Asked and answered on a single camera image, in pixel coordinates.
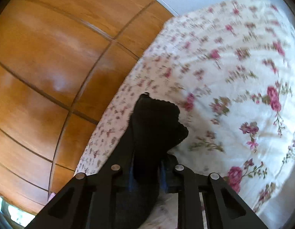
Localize floral bedspread bed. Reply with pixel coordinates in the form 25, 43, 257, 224
76, 0, 295, 215

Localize black pants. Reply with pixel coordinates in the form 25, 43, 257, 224
114, 93, 188, 228

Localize wooden framed window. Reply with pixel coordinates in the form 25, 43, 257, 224
0, 195, 35, 228

